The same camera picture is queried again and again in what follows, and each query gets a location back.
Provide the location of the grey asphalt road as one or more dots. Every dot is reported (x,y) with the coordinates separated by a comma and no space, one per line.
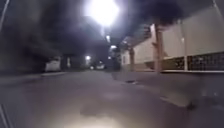
(83,96)

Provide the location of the street lamp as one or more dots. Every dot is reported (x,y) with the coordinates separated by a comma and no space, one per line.
(102,11)

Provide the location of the white vehicle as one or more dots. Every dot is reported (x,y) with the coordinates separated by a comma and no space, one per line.
(53,65)

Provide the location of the dark trees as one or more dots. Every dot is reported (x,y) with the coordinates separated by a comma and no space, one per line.
(30,36)

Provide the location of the pale building with fence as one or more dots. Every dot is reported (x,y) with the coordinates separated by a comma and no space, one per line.
(196,36)

